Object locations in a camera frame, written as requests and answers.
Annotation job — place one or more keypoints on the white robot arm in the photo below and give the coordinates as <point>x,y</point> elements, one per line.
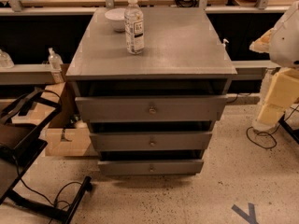
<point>283,48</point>

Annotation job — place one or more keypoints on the black stand leg right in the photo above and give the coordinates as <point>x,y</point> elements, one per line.
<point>294,133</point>

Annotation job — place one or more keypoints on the cardboard box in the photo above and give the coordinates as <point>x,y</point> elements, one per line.
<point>67,135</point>

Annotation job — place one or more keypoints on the grey drawer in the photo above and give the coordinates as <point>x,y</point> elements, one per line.
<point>164,167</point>
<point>150,141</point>
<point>151,109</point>

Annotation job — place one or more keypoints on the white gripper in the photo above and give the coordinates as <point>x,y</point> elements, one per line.
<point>286,46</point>

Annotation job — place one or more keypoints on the white ceramic bowl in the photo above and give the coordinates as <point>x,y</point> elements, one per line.
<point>115,18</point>

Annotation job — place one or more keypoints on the grey middle drawer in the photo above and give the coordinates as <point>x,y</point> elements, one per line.
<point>150,141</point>

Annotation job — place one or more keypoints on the small white pump bottle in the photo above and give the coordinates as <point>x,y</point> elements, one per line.
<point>225,42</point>

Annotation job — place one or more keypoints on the grey bottom drawer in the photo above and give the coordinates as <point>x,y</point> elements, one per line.
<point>164,167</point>

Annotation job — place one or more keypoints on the grey top drawer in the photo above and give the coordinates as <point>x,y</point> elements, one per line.
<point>151,109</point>

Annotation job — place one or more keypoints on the clear plastic water bottle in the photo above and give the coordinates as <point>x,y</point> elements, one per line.
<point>134,27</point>

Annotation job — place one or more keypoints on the clear pump dispenser bottle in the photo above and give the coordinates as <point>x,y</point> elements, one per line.
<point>55,59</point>

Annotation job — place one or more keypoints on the clear plastic dome container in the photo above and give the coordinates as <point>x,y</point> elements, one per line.
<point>5,60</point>

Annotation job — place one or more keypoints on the grey drawer cabinet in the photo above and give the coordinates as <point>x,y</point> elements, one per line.
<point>183,56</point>

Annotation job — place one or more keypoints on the black metal cart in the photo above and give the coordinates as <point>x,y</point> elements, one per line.
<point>20,145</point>

